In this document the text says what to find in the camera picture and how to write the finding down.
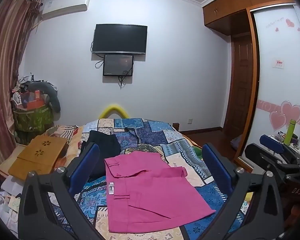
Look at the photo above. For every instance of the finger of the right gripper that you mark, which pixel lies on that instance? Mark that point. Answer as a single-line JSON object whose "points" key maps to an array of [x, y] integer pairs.
{"points": [[272, 144]]}

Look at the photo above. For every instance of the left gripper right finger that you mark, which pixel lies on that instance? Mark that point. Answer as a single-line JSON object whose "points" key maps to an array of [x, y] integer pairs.
{"points": [[264, 218]]}

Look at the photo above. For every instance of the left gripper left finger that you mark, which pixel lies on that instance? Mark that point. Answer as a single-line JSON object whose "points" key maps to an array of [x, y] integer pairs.
{"points": [[36, 217]]}

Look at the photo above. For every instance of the dark navy pants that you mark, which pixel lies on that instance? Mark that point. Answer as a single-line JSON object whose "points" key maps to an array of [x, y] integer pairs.
{"points": [[109, 147]]}

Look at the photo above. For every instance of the pink pants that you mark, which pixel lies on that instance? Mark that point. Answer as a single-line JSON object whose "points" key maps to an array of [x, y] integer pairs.
{"points": [[145, 194]]}

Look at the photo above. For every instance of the green thermos bottle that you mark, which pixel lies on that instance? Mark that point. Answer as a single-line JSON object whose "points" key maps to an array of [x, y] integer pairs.
{"points": [[289, 133]]}

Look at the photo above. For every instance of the white papers pile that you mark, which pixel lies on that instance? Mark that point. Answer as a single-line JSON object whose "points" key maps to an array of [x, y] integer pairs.
{"points": [[10, 195]]}

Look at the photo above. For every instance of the brown wooden door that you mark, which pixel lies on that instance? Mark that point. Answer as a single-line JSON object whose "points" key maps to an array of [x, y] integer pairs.
{"points": [[240, 86]]}

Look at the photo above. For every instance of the white sliding wardrobe door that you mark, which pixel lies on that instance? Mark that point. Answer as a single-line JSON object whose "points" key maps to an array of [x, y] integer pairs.
{"points": [[278, 98]]}

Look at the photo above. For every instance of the wooden lap desk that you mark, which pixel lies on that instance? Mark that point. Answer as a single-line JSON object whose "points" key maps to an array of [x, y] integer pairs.
{"points": [[39, 155]]}

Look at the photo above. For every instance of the green storage bag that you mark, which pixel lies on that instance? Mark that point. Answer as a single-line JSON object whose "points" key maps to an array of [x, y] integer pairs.
{"points": [[29, 124]]}

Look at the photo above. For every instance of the orange box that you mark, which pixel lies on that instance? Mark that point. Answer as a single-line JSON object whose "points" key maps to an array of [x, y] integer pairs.
{"points": [[37, 102]]}

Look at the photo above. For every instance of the yellow foam tube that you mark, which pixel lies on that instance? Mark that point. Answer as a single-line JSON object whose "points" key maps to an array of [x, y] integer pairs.
{"points": [[113, 108]]}

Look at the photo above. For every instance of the grey plush pillow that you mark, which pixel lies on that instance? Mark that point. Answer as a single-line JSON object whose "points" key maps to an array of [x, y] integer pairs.
{"points": [[46, 88]]}

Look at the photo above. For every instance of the wooden wardrobe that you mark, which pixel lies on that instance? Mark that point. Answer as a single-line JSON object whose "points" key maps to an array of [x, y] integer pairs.
{"points": [[234, 18]]}

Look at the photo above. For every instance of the striped red curtain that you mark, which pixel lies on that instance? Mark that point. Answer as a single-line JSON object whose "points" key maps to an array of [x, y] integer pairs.
{"points": [[17, 18]]}

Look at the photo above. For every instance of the white air conditioner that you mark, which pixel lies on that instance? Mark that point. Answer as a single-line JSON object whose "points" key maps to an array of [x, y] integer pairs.
{"points": [[58, 8]]}

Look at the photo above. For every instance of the white wall socket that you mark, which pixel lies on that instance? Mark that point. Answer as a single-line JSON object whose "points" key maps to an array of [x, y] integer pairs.
{"points": [[189, 121]]}

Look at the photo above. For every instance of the small black wall monitor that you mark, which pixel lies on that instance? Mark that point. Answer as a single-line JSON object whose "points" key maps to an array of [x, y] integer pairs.
{"points": [[118, 65]]}

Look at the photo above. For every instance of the wall mounted black television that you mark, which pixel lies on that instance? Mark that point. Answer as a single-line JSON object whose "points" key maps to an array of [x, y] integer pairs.
{"points": [[120, 39]]}

